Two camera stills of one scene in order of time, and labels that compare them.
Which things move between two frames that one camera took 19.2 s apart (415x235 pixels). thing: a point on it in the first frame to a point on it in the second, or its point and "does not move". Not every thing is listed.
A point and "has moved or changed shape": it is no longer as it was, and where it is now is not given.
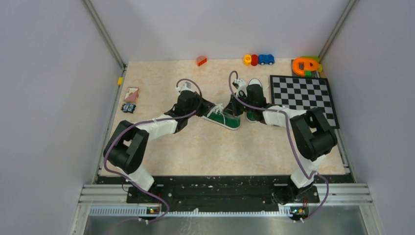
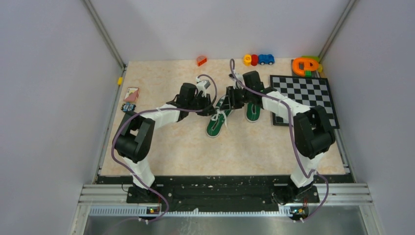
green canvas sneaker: x=218 y=115 has moved or changed shape
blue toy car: x=263 y=58 does not move
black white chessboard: x=305 y=93 does not move
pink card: x=131 y=94 does not move
